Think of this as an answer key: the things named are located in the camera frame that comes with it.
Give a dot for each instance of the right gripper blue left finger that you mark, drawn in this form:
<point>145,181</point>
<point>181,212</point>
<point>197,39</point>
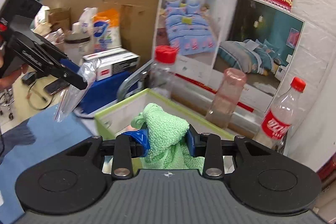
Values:
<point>139,142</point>

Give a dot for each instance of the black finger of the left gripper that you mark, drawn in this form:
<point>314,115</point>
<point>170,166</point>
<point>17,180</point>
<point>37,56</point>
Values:
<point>69,72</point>

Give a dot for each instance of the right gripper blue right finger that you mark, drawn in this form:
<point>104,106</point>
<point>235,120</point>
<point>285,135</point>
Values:
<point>193,141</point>

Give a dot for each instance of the clear glass cup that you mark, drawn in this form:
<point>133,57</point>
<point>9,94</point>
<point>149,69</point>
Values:
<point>85,77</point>

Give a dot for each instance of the green terry cloth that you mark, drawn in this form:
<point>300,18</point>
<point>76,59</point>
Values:
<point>166,134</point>

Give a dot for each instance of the black smartphone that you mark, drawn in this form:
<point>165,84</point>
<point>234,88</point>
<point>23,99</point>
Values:
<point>55,87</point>

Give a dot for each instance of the green cardboard box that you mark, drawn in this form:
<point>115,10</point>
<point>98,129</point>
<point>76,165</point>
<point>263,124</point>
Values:
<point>114,120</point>

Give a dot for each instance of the pink clear tumbler bottle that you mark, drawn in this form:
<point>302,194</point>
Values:
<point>226,98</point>

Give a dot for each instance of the white black carton box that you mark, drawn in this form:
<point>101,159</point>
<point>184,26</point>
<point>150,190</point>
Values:
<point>113,62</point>

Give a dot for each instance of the blue white tissue bag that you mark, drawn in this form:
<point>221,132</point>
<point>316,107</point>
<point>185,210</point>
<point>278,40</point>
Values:
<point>106,30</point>

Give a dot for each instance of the red cap clear jar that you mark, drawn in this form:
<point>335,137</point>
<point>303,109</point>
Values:
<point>162,72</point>

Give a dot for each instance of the cola plastic bottle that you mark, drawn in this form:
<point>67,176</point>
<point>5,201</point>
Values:
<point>280,117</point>

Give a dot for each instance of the bedding photo poster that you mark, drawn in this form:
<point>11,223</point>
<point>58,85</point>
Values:
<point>214,35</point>

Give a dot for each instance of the grey metal bracket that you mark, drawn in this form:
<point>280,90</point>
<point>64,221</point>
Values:
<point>136,82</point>

